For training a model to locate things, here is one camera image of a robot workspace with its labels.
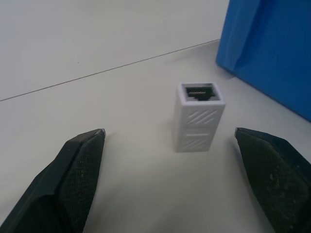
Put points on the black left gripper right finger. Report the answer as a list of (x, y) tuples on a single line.
[(274, 179)]

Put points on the blue plastic bin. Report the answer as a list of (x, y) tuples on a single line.
[(269, 48)]

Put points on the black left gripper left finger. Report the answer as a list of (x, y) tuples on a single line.
[(63, 184)]

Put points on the white ethernet coupler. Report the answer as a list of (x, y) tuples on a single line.
[(195, 126)]

